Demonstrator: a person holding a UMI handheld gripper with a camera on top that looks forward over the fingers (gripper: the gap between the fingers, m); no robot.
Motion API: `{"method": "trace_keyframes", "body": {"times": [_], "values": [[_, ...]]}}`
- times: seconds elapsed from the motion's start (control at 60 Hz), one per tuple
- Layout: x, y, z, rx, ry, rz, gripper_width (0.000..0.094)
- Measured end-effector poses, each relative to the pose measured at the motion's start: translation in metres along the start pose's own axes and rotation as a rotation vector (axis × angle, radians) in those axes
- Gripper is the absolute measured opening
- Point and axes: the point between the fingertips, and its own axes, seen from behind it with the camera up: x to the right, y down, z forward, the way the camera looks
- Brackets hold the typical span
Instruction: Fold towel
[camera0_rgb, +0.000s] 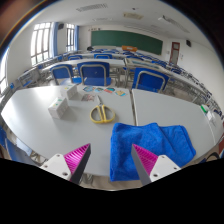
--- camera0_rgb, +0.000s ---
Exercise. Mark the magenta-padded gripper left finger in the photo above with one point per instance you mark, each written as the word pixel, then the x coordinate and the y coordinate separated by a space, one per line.
pixel 77 159

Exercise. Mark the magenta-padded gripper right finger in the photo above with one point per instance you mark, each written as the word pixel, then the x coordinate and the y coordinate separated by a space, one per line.
pixel 146 159

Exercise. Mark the blue towel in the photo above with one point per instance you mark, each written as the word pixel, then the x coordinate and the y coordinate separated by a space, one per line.
pixel 156 140

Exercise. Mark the white cardboard box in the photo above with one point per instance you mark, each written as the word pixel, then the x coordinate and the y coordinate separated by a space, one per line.
pixel 57 108
pixel 71 91

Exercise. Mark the blue metal-framed chair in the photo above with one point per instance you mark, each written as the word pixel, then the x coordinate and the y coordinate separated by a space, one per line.
pixel 61 71
pixel 150 81
pixel 95 73
pixel 18 148

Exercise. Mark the grey card packet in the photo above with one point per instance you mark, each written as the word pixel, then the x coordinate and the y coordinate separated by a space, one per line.
pixel 88 97

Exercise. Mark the colourful picture card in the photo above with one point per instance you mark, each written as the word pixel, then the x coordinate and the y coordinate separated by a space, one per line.
pixel 88 89
pixel 120 93
pixel 98 89
pixel 109 90

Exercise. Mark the white classroom desk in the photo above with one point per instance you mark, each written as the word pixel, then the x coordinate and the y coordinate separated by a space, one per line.
pixel 143 63
pixel 117 62

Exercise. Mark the rows of desks and chairs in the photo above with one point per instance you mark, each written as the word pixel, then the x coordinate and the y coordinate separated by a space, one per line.
pixel 146 56

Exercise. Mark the brown door with window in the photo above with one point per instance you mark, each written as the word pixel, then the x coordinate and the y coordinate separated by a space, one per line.
pixel 174 53

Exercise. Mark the orange lectern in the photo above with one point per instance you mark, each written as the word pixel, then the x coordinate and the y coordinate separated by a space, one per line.
pixel 129 48

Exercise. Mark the green chalkboard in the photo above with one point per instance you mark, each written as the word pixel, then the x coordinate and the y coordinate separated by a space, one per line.
pixel 126 40

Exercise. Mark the blue curtain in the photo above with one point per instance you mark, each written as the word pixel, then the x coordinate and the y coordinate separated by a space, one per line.
pixel 76 37
pixel 55 40

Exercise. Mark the large classroom window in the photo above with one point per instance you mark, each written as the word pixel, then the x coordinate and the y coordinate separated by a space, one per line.
pixel 40 43

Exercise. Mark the narrow classroom window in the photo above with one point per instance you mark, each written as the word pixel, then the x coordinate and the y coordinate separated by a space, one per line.
pixel 70 37

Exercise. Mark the white ceiling projector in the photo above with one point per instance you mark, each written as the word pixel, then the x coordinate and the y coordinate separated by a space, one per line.
pixel 162 18

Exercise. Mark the ceiling light panels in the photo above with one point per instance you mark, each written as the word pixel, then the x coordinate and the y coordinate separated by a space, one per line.
pixel 91 7

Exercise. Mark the black wall speaker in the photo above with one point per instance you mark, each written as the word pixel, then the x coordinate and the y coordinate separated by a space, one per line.
pixel 188 43
pixel 60 26

